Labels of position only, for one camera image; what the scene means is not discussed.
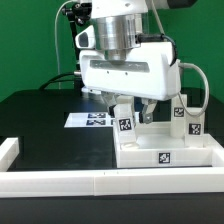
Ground white U-shaped fence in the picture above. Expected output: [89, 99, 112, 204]
[0, 138, 224, 198]

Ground white square table top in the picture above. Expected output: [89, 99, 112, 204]
[113, 122, 224, 168]

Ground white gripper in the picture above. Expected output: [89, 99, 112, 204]
[75, 25, 181, 124]

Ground black cables at base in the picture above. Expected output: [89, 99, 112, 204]
[38, 72, 84, 91]

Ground white cable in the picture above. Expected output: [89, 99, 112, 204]
[54, 0, 211, 118]

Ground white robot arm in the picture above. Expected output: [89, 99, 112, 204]
[76, 0, 197, 123]

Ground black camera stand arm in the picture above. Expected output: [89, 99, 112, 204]
[61, 2, 93, 51]

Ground white sheet with tags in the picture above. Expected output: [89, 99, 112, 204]
[63, 111, 141, 128]

